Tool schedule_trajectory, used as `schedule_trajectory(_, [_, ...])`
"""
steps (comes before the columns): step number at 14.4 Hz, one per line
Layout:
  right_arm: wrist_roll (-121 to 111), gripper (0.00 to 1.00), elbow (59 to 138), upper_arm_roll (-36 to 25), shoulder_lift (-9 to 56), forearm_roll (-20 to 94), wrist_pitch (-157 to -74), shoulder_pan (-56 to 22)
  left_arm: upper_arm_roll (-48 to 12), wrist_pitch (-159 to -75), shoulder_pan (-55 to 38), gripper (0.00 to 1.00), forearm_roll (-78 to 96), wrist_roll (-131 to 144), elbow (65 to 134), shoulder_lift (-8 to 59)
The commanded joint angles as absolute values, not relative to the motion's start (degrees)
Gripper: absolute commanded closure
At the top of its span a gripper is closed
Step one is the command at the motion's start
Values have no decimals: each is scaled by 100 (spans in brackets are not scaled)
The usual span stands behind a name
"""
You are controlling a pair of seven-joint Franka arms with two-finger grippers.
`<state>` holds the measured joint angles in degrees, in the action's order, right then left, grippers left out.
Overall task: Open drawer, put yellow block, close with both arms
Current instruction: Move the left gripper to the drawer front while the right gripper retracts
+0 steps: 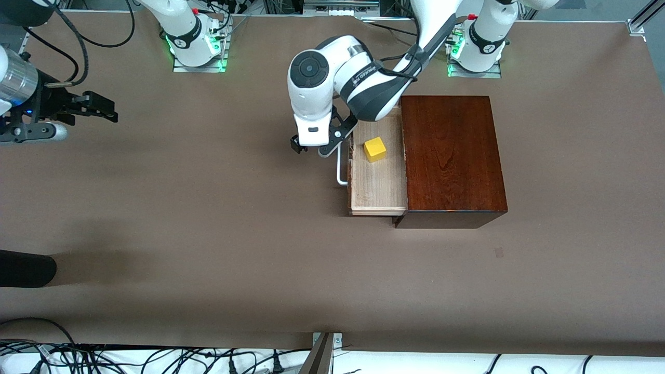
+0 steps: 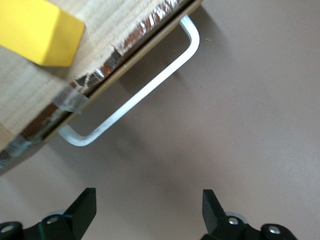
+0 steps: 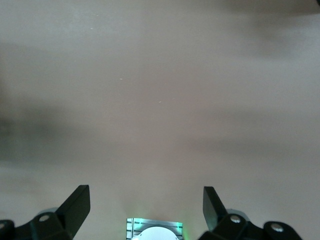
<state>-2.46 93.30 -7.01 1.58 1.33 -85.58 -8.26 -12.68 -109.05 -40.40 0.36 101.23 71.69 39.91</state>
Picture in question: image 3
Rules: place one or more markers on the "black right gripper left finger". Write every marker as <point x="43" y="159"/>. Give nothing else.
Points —
<point x="75" y="207"/>

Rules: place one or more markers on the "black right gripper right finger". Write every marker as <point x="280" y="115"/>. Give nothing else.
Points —
<point x="213" y="212"/>

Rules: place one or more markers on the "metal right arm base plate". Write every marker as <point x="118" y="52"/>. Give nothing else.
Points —
<point x="130" y="230"/>

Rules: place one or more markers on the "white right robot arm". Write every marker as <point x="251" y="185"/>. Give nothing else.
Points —
<point x="155" y="233"/>

